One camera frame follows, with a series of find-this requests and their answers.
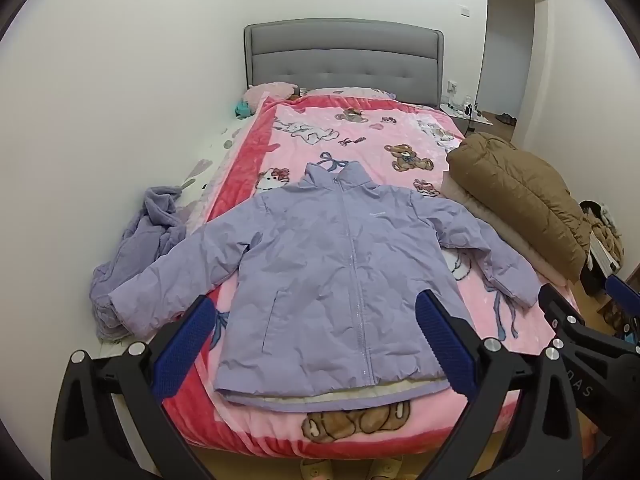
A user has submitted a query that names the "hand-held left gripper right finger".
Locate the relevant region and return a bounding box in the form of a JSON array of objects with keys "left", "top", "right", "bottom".
[{"left": 415, "top": 289, "right": 601, "bottom": 480}]

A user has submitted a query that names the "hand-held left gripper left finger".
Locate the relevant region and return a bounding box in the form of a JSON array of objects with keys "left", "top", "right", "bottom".
[{"left": 50, "top": 294, "right": 221, "bottom": 480}]

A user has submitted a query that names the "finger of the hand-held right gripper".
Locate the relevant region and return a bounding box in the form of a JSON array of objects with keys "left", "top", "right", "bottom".
[
  {"left": 537, "top": 284, "right": 640, "bottom": 363},
  {"left": 604, "top": 274, "right": 640, "bottom": 343}
]

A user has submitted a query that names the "lilac zip-up jacket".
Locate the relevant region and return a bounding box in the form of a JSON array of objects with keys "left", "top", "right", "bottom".
[{"left": 107, "top": 160, "right": 541, "bottom": 413}]

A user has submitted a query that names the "white box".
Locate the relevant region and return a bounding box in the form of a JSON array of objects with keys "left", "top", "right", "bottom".
[{"left": 586, "top": 237, "right": 618, "bottom": 281}]

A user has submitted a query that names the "brown furry garment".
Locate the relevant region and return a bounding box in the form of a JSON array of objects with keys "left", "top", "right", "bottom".
[{"left": 592, "top": 205, "right": 624, "bottom": 271}]

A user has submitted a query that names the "lavender fleece garment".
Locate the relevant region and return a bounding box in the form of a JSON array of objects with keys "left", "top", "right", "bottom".
[{"left": 90, "top": 185, "right": 188, "bottom": 343}]

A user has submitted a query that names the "brown puffer coat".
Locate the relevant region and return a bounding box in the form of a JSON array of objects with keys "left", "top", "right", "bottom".
[{"left": 445, "top": 131, "right": 593, "bottom": 281}]

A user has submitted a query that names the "white heart-print bedsheet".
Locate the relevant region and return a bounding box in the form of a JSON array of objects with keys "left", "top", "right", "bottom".
[{"left": 175, "top": 110, "right": 261, "bottom": 211}]

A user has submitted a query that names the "bedside table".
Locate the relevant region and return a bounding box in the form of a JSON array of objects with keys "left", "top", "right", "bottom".
[{"left": 440, "top": 102, "right": 496, "bottom": 137}]

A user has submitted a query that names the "pink printed blanket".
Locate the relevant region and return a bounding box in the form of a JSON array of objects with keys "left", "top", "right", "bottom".
[{"left": 160, "top": 92, "right": 576, "bottom": 461}]

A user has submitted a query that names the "pink plush pillow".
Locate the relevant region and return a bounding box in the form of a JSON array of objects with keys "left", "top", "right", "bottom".
[{"left": 244, "top": 81, "right": 297, "bottom": 111}]

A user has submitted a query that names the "open doorway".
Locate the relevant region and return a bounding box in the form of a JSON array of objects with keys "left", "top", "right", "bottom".
[{"left": 475, "top": 0, "right": 551, "bottom": 128}]

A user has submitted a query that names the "pink flat pillow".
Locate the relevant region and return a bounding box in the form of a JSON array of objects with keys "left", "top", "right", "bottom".
[{"left": 300, "top": 86, "right": 396, "bottom": 101}]

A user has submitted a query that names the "grey upholstered bed headboard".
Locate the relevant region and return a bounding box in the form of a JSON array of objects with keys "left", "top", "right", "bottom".
[{"left": 243, "top": 17, "right": 446, "bottom": 108}]

